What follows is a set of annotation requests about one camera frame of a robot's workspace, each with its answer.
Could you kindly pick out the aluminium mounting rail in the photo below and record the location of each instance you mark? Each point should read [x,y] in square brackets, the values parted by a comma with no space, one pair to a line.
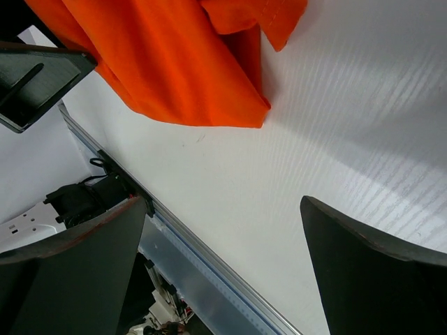
[222,300]

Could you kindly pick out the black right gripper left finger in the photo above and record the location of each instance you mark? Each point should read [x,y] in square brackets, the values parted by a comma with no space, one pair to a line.
[74,282]

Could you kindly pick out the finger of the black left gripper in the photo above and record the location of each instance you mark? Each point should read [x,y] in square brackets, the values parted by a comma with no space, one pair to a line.
[35,78]

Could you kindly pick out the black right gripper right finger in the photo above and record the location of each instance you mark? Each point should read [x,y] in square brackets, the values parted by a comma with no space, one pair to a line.
[369,281]

